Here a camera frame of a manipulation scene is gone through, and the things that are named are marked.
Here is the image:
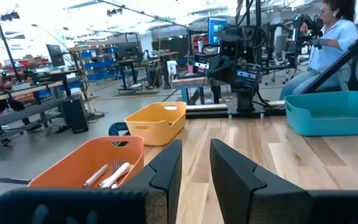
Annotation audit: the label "blue storage bin shelf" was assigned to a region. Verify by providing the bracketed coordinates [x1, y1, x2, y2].
[79, 45, 119, 82]

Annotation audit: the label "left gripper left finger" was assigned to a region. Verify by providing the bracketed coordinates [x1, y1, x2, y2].
[0, 139, 183, 224]

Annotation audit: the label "orange plastic bin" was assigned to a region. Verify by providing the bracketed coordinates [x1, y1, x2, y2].
[28, 135, 145, 190]

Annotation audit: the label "yellow plastic bin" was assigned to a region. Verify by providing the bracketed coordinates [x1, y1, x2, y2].
[124, 101, 188, 147]

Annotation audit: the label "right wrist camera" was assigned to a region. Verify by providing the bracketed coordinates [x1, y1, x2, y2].
[220, 34, 246, 59]

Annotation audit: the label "wooden table blue legs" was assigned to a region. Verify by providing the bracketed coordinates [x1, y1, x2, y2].
[172, 76, 229, 105]

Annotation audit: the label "black computer tower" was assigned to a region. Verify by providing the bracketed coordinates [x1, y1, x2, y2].
[62, 94, 90, 134]

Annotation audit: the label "wooden workbench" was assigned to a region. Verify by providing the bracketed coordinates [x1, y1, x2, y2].
[0, 79, 85, 161]

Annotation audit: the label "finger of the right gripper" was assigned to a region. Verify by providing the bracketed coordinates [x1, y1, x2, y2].
[236, 63, 262, 91]
[193, 54, 222, 78]

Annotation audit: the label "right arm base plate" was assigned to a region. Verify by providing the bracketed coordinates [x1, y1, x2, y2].
[185, 105, 287, 119]

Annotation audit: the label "computer monitor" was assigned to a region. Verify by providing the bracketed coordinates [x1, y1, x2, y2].
[45, 44, 66, 68]
[208, 17, 229, 47]

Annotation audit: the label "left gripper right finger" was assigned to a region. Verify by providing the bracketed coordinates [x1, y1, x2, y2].
[209, 138, 358, 224]

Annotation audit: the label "teal plastic bin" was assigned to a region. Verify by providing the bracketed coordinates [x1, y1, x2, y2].
[283, 90, 358, 137]

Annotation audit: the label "white-handled fork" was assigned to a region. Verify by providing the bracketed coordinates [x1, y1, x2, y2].
[112, 159, 126, 172]
[99, 161, 132, 189]

